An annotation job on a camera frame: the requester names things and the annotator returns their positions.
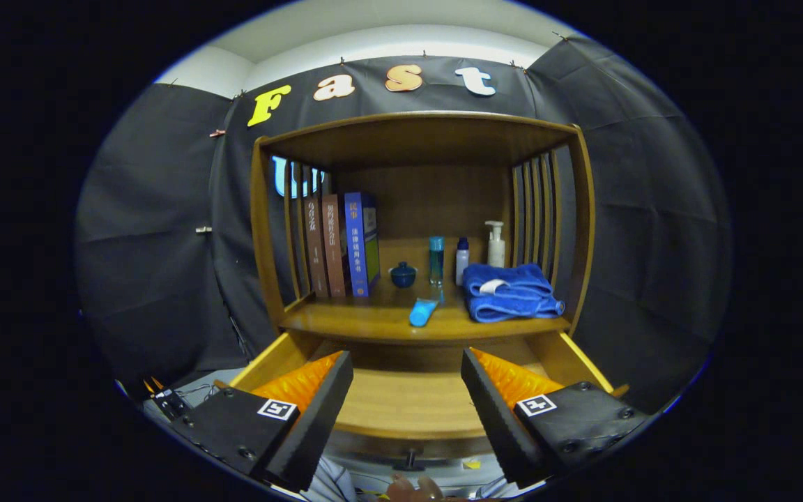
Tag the white bottle with blue cap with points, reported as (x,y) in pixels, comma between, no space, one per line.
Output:
(461,265)

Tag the blue folded towel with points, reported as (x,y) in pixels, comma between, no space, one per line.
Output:
(509,296)

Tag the wooden drawer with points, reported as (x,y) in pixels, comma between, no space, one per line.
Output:
(401,404)

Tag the white pump bottle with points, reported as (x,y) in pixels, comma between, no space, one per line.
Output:
(495,249)

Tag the blue book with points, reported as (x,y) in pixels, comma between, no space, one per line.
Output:
(356,244)

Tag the teal glass bottle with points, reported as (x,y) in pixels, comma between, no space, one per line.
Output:
(436,261)

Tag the black backdrop cloth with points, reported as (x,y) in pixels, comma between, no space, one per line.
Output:
(652,209)

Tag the reddish brown book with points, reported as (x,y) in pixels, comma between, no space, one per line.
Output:
(333,247)

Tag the wooden cabinet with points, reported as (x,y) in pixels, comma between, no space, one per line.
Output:
(415,139)

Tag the dark brown book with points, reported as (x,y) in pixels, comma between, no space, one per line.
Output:
(314,251)

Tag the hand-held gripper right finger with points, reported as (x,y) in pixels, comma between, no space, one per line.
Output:
(499,422)

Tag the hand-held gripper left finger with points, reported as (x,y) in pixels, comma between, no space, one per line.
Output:
(314,422)

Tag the blue tube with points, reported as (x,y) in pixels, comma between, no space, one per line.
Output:
(424,314)

